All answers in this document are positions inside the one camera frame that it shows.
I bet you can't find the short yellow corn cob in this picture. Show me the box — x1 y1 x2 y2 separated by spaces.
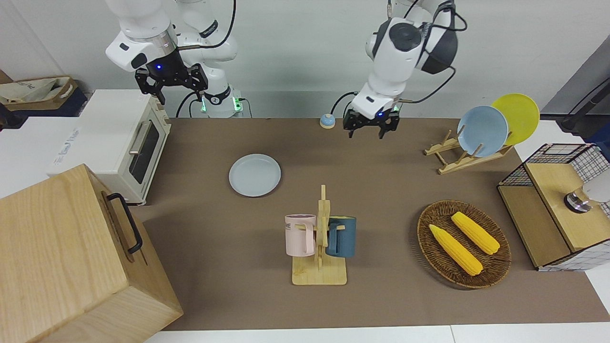
451 212 500 255

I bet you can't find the wooden box with black handle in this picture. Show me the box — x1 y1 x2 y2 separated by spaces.
0 163 184 343

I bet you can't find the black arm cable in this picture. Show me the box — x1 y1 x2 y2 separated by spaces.
399 0 468 104
176 0 238 51

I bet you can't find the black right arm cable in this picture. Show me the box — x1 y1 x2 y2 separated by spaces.
176 0 238 51

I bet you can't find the wire grid wooden shelf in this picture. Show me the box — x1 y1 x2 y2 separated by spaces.
497 143 610 272

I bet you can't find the dark blue mug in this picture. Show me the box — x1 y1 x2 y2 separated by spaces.
326 216 357 258

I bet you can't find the white cylinder device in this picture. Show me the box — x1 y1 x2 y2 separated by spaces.
564 176 610 214

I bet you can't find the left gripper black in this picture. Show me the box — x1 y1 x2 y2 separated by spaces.
344 109 400 140

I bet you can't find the round wicker basket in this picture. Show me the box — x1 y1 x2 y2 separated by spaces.
417 200 512 290

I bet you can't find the white toaster oven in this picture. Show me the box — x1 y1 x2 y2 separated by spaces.
48 89 171 205

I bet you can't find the light blue plate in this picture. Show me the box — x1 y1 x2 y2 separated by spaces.
457 106 509 158

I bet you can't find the wooden mug tree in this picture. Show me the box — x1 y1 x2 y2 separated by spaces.
292 185 347 286

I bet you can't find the wooden plate rack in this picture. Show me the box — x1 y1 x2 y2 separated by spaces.
424 130 514 175

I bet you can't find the black base power cable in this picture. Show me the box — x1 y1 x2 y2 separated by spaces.
331 91 358 119

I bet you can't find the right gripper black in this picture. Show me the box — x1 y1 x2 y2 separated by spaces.
135 48 209 105

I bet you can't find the brown table mat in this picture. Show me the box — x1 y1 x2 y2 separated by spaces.
129 117 610 332

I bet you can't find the pink mug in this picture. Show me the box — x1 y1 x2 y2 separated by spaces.
285 214 317 258

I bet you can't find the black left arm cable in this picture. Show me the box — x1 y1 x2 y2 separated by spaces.
399 0 468 104

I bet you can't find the long pointed yellow corn cob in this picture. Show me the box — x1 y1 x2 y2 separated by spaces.
429 224 483 276

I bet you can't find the gray plate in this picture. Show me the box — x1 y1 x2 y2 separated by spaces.
228 153 282 198

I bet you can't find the black metal stand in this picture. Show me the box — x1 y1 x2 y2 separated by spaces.
561 79 610 135

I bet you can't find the navy blue bin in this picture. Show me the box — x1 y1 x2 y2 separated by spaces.
0 88 89 129

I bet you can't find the yellow plate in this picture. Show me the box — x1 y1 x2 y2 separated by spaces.
491 93 540 146

